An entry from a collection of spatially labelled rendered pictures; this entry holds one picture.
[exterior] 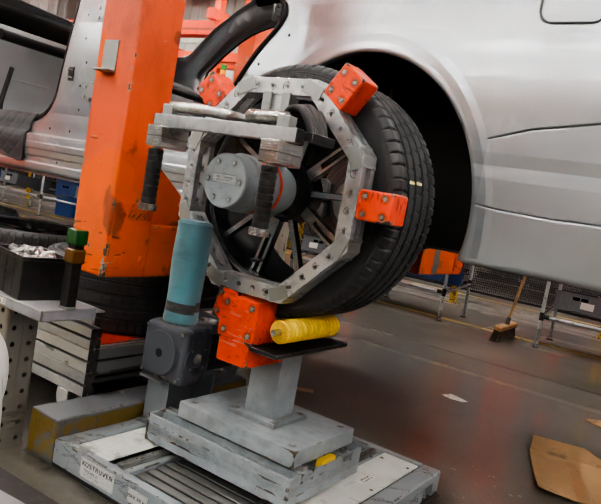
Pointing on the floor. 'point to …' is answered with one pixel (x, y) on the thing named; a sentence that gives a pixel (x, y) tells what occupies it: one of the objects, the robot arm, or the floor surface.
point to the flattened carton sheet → (573, 472)
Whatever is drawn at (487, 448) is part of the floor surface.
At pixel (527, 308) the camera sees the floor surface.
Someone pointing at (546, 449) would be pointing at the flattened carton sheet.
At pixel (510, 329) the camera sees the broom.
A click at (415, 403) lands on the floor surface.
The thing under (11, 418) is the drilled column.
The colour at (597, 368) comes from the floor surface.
